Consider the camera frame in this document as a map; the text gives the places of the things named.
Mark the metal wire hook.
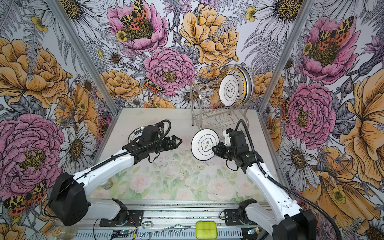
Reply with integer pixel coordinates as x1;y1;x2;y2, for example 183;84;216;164
139;224;192;240

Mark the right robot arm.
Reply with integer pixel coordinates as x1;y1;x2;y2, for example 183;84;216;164
213;129;317;240

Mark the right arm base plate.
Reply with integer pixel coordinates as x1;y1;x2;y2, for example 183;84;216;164
224;209;243;226

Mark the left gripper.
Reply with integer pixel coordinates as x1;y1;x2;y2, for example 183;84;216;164
148;135;183;153

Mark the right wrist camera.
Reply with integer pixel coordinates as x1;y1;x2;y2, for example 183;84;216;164
223;132;232;147

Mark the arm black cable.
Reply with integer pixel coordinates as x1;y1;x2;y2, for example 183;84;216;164
234;119;343;240
43;119;172;218

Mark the large dark rimmed plate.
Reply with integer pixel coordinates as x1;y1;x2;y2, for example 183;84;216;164
238;67;255;104

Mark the small circuit board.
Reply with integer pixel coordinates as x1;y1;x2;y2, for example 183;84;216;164
111;229;134;239

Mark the green square button box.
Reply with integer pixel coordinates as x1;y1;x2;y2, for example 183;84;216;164
196;221;218;240

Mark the small white bottle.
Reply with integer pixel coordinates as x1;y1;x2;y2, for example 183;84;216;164
100;180;114;190

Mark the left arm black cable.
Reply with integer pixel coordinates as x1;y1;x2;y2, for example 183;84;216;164
43;119;172;218

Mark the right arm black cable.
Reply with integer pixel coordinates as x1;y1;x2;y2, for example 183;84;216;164
234;119;343;240

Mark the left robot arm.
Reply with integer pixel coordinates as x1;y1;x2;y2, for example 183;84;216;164
48;123;183;227

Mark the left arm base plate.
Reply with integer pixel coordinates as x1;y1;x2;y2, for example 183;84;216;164
99;210;144;227

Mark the aluminium front rail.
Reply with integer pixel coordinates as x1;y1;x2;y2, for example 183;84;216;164
77;199;272;237

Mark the white plate black emblem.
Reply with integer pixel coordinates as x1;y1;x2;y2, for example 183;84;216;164
191;129;219;162

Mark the yellow patterned plate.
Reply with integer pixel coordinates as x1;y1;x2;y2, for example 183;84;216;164
229;68;247;106

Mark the metal wire dish rack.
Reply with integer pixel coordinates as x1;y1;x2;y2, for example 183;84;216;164
188;82;253;141

